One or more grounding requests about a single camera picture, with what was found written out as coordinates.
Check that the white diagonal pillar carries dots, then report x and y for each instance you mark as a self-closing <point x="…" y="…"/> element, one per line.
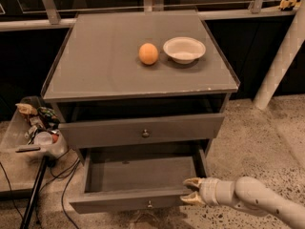
<point x="290" y="45"/>

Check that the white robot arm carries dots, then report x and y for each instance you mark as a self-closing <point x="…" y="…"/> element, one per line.
<point x="246" y="194"/>

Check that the orange fruit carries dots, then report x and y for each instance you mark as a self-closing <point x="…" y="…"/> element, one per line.
<point x="148" y="54"/>

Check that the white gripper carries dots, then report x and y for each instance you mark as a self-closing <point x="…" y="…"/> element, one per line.
<point x="209" y="191"/>

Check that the green patterned item in bin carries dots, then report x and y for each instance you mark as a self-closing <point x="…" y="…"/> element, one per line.
<point x="48" y="115"/>

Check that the grey drawer cabinet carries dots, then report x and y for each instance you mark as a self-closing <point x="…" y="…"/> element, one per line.
<point x="99" y="76"/>

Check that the white bowl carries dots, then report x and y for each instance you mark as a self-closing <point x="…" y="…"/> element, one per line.
<point x="184" y="50"/>

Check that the white round lid in bin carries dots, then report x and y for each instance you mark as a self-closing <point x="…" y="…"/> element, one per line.
<point x="43" y="138"/>

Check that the grey drawer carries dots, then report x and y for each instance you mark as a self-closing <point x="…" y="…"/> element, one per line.
<point x="119" y="132"/>
<point x="138" y="177"/>

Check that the grey top drawer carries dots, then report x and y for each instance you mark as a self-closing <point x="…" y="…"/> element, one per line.
<point x="119" y="132"/>

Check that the metal railing frame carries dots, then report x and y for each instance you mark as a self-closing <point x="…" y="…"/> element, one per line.
<point x="17" y="15"/>

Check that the yellow object on ledge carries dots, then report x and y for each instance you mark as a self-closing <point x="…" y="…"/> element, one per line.
<point x="287" y="4"/>

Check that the brown item in bin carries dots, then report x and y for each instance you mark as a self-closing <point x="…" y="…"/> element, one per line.
<point x="26" y="109"/>

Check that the black stand pole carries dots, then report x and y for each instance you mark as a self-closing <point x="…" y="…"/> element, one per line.
<point x="34" y="193"/>

